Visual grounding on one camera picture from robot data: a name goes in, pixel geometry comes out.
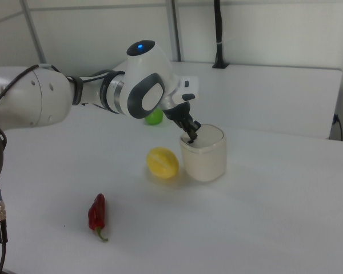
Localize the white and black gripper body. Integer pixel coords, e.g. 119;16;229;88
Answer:
162;75;201;127

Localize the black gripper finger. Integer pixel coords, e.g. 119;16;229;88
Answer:
179;122;199;144
188;117;201;135

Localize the white round bin lid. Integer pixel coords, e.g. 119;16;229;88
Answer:
180;123;225;150

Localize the white cup with lid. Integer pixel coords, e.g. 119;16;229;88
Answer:
179;134;228;183

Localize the green toy lime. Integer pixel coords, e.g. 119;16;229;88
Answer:
144;107;165;126

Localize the yellow toy melon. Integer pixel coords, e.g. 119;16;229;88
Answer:
146;146;180;180

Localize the red toy chili pepper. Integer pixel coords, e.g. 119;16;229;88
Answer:
87;193;110;243

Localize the black camera stand pole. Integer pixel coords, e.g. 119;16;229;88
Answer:
212;0;230;70

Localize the dark cable at table edge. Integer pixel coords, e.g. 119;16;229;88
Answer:
332;113;343;141

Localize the black arm cable with connector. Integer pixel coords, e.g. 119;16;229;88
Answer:
0;64;126;274

